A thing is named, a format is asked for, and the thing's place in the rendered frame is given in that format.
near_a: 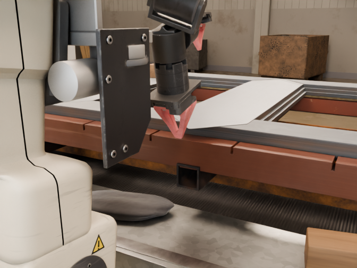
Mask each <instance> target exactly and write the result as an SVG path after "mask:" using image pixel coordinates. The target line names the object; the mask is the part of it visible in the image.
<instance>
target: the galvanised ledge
mask: <svg viewBox="0 0 357 268"><path fill-rule="evenodd" d="M97 190H115V189H110V188H106V187H102V186H98V185H93V184H92V191H97ZM115 191H119V190H115ZM115 221H116V224H117V236H120V237H123V238H127V239H131V240H134V241H138V242H141V243H144V244H147V245H151V246H155V247H158V248H162V249H165V250H169V251H172V252H175V253H179V254H182V255H186V256H190V257H193V258H196V259H200V260H203V261H206V262H209V263H213V264H217V265H220V266H224V267H227V268H305V262H304V249H305V239H306V236H305V235H302V234H298V233H294V232H289V231H285V230H281V229H276V228H272V227H268V226H265V225H261V224H256V223H252V222H248V221H243V220H239V219H235V218H232V217H228V216H223V215H219V214H215V213H210V212H206V211H202V210H197V209H194V208H190V207H186V206H181V205H177V204H175V206H174V207H173V208H172V209H170V210H169V212H167V214H166V215H163V216H158V217H153V218H150V219H147V220H142V221H121V220H115ZM115 265H116V266H119V267H121V268H186V267H182V266H179V265H176V264H173V263H169V262H165V261H162V260H160V259H156V258H153V257H150V256H146V255H143V254H139V253H136V252H133V251H130V250H127V249H124V248H120V247H117V246H116V260H115Z"/></svg>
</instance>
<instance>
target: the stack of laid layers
mask: <svg viewBox="0 0 357 268"><path fill-rule="evenodd" d="M189 79H196V80H201V86H202V87H214V88H227V89H233V88H235V87H237V86H240V85H242V84H244V83H247V82H250V81H272V80H282V81H286V82H290V83H294V84H297V85H301V86H300V87H299V88H298V89H296V90H295V91H293V92H292V93H290V94H289V95H288V96H286V97H285V98H283V99H282V100H281V101H280V102H278V103H277V104H275V105H274V106H273V107H271V108H270V109H268V110H267V111H265V112H264V113H262V114H261V115H260V116H258V117H257V118H256V119H255V120H263V121H271V122H276V121H277V120H278V119H279V118H280V117H281V116H283V115H284V114H285V113H286V112H287V111H288V110H290V109H291V108H292V107H293V106H294V105H295V104H296V103H297V102H299V101H300V100H301V99H302V98H303V97H304V96H305V95H310V96H324V97H336V98H349V99H357V88H351V87H336V86H321V85H306V84H302V83H298V82H294V81H290V80H286V79H271V80H238V79H223V78H208V77H193V76H189ZM45 113H47V114H53V115H61V116H68V117H73V118H80V119H87V120H94V121H101V118H100V111H93V110H85V109H80V108H72V107H64V106H56V105H50V106H45ZM148 128H149V129H156V130H159V131H161V130H163V131H170V129H169V127H168V126H167V124H166V123H165V122H164V121H163V120H162V119H153V118H151V119H150V122H149V125H148ZM170 132H171V131H170ZM185 134H189V135H196V136H204V137H210V138H218V139H225V140H232V141H238V143H239V142H244V143H251V144H258V145H265V146H273V147H280V148H287V149H294V150H301V151H306V152H313V153H320V154H327V155H335V161H337V158H338V156H341V157H349V158H356V159H357V145H352V144H344V143H336V142H331V141H323V140H315V139H307V138H299V137H291V136H283V135H275V134H270V133H262V132H254V131H246V130H238V129H230V128H222V127H211V128H199V129H188V128H186V130H185Z"/></svg>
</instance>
